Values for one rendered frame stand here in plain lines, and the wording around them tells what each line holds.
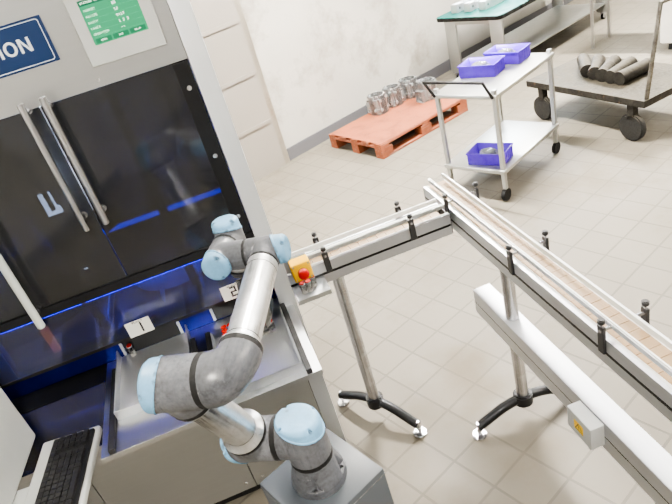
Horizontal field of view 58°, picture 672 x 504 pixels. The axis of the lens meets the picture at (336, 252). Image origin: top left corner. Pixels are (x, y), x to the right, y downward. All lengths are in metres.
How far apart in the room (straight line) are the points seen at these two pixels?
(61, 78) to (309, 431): 1.17
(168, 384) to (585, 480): 1.80
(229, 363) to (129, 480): 1.46
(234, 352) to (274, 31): 4.79
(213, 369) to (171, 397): 0.10
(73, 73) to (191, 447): 1.44
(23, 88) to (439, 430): 2.07
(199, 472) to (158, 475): 0.16
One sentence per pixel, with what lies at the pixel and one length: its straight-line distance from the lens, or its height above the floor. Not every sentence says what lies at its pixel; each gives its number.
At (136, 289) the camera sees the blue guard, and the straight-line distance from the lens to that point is 2.12.
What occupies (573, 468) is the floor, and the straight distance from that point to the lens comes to 2.67.
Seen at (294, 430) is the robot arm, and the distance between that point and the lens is 1.56.
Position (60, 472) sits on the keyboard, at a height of 0.83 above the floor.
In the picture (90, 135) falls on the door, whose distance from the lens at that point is 1.94.
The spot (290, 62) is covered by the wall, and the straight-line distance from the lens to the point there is 5.93.
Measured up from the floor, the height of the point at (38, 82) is 1.86.
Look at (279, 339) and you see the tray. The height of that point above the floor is 0.88.
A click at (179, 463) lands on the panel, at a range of 2.60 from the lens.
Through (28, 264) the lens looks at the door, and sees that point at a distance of 2.11.
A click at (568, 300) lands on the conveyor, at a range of 1.91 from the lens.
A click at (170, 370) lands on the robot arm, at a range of 1.27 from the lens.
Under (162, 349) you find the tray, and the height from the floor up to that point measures 0.88.
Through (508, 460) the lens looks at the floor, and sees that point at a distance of 2.69.
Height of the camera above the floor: 2.11
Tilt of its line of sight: 30 degrees down
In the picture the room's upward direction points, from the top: 17 degrees counter-clockwise
